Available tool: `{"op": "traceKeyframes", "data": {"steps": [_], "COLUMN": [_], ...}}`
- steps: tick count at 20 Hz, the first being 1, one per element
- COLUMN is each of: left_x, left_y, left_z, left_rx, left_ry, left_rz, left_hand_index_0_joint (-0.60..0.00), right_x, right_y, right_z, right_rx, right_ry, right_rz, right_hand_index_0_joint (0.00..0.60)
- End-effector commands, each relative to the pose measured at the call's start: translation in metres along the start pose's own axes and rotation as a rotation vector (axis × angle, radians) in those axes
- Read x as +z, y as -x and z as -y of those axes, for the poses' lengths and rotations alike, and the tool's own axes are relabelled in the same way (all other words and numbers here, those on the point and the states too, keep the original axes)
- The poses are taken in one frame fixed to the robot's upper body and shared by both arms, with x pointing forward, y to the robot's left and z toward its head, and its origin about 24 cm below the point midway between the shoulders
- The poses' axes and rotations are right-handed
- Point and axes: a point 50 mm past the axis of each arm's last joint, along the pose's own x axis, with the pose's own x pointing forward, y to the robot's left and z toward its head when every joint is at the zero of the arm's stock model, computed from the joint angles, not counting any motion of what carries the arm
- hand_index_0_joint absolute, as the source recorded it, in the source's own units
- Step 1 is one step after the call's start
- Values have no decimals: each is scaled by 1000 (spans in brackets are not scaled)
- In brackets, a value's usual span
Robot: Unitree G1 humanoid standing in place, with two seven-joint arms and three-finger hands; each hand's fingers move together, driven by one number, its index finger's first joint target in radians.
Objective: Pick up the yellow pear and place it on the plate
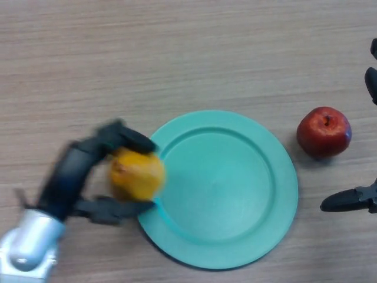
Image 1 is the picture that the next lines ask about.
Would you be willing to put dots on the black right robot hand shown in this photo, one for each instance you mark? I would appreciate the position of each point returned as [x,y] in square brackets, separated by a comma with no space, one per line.
[353,202]

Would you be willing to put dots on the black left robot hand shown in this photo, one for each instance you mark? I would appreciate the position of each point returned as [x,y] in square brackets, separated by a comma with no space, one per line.
[70,177]

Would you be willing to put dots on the yellow pear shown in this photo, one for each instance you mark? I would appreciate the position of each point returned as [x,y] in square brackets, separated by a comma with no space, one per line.
[137,174]

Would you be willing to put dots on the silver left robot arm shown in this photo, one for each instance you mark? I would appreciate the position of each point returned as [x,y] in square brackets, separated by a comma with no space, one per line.
[28,241]

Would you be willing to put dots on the green plastic plate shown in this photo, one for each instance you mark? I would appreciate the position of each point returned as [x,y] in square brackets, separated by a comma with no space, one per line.
[224,191]

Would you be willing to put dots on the red apple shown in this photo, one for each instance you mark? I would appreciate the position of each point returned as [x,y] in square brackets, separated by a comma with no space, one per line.
[324,132]

